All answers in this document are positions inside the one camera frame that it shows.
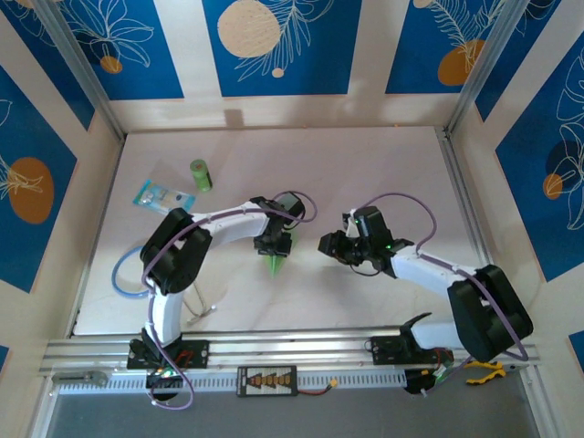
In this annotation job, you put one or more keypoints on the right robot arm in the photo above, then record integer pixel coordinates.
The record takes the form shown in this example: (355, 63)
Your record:
(429, 269)

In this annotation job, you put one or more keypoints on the small black circuit board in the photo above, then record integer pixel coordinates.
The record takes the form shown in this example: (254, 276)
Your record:
(164, 378)
(417, 381)

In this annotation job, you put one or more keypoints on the aluminium extrusion rail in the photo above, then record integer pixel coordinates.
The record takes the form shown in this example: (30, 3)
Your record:
(296, 351)

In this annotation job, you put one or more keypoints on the green cylindrical can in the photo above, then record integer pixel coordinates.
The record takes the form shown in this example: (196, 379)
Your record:
(201, 175)

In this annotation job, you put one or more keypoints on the blue blister pack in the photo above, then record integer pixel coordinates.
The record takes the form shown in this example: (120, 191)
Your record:
(153, 196)

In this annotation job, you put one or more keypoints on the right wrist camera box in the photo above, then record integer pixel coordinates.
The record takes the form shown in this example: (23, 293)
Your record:
(350, 223)

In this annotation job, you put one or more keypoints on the aluminium frame post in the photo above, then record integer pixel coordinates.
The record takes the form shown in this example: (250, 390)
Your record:
(82, 68)
(483, 64)

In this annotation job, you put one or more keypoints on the light green paper sheet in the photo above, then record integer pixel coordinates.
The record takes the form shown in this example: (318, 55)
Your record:
(276, 267)

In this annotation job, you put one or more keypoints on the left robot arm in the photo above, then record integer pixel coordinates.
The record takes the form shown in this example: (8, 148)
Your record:
(228, 226)

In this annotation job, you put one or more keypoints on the aluminium side rail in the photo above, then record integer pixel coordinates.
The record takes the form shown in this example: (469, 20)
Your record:
(461, 182)

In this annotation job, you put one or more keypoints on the black board with orange connectors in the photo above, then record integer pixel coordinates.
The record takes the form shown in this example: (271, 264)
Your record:
(267, 381)

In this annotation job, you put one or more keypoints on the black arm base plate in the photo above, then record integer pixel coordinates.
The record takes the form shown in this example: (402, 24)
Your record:
(196, 353)
(385, 351)

